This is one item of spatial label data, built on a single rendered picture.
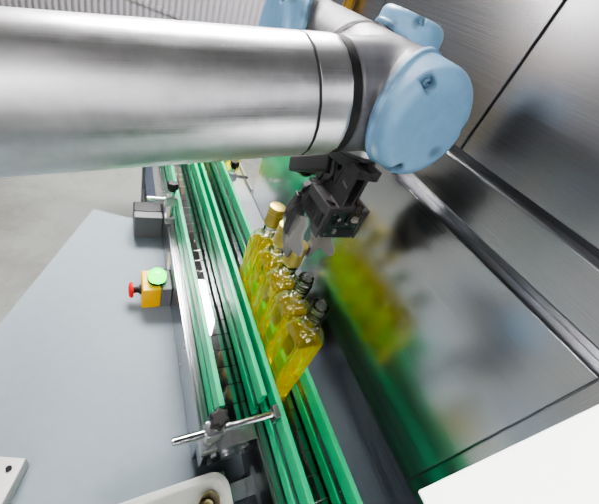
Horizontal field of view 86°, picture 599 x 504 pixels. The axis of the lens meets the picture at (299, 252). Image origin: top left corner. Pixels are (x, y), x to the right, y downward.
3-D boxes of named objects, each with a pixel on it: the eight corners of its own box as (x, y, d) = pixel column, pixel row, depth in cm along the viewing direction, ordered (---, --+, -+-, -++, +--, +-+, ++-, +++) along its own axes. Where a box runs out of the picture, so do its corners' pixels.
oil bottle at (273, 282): (272, 345, 73) (305, 282, 60) (249, 348, 70) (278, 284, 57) (265, 324, 76) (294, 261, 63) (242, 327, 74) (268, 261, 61)
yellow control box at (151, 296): (170, 307, 86) (173, 289, 81) (139, 309, 82) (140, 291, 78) (167, 287, 90) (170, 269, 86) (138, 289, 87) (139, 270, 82)
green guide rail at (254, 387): (255, 414, 60) (267, 394, 55) (250, 415, 60) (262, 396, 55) (165, 80, 170) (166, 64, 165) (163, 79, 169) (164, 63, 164)
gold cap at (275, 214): (260, 219, 66) (266, 201, 63) (274, 217, 68) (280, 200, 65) (269, 230, 64) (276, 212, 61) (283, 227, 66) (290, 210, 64)
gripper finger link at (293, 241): (281, 274, 51) (309, 231, 46) (269, 249, 55) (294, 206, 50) (297, 276, 53) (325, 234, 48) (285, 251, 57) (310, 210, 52)
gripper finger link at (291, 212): (278, 233, 50) (304, 187, 46) (275, 226, 51) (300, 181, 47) (302, 237, 53) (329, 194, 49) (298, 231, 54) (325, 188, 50)
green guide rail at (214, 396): (216, 424, 56) (225, 405, 52) (210, 426, 56) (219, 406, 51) (150, 76, 166) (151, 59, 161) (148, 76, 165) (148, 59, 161)
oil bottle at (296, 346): (290, 393, 66) (331, 335, 53) (265, 400, 63) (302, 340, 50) (281, 368, 69) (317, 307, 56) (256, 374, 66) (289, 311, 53)
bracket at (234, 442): (249, 454, 61) (259, 441, 57) (198, 471, 56) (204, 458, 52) (244, 434, 63) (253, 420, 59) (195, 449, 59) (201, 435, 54)
